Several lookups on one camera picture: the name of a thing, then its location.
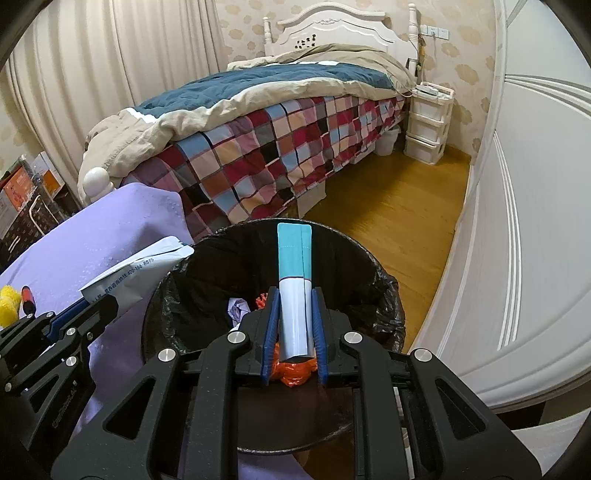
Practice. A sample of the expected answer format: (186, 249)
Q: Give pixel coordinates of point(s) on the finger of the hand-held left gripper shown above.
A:
(99, 314)
(64, 321)

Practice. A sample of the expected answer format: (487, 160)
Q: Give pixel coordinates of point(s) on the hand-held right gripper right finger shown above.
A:
(318, 332)

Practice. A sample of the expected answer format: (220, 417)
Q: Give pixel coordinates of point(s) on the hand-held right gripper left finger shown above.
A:
(272, 332)

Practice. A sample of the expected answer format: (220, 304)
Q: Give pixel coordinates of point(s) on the lavender paper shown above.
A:
(240, 311)

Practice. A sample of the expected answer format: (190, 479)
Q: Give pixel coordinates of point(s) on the teal and white packet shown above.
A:
(295, 295)

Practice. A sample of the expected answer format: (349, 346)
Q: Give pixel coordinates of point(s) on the orange red plastic bag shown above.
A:
(295, 374)

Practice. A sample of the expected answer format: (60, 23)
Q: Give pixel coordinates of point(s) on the grey mailer bag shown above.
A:
(134, 277)

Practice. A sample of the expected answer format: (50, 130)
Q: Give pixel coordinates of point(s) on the black lined trash bin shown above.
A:
(221, 267)

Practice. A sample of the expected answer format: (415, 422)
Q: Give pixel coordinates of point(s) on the red marker with black cap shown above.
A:
(28, 302)

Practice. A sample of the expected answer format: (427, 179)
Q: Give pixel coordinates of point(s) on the yellow spiky ball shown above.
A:
(9, 307)

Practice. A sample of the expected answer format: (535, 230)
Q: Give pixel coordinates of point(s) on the purple tablecloth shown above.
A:
(115, 221)

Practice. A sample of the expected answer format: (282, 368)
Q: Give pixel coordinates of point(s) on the orange and white cardboard box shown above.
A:
(18, 191)

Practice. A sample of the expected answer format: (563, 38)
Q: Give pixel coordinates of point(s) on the plaid bed sheet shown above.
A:
(277, 147)

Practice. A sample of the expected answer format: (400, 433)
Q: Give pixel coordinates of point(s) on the small white bucket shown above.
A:
(388, 141)

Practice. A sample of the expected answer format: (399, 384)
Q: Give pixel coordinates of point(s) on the white plastic drawer unit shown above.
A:
(427, 129)

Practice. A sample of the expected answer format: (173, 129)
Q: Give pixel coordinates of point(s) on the white wardrobe door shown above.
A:
(531, 230)

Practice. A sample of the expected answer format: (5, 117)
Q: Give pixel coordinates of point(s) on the beige and blue quilt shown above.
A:
(258, 83)

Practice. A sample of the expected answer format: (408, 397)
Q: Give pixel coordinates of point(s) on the cream curtain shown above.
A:
(115, 55)

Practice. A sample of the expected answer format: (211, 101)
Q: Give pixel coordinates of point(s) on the bed with quilt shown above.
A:
(332, 25)

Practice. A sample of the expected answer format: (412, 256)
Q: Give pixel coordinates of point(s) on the white wall socket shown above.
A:
(435, 32)

